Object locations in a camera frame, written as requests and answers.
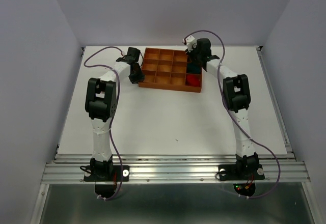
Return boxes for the dark green sock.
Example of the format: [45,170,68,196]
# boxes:
[186,62,202,74]

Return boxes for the orange compartment tray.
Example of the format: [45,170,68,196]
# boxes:
[139,47,202,93]

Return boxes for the red sock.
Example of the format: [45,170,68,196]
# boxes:
[185,74,201,87]

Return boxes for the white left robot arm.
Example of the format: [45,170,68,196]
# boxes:
[83,47,145,180]

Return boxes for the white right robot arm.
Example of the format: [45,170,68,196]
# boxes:
[183,36,260,181]

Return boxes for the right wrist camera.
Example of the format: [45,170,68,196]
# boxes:
[182,35,197,52]

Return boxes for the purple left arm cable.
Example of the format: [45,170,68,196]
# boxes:
[84,46,124,202]

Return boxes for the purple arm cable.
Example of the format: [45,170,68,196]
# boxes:
[84,46,124,202]
[182,30,281,200]

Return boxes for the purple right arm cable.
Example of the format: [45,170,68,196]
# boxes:
[182,30,281,200]

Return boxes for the aluminium mounting rail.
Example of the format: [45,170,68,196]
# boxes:
[41,153,310,184]

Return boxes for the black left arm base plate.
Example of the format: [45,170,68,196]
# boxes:
[79,165,130,182]

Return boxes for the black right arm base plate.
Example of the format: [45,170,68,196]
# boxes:
[215,164,265,182]

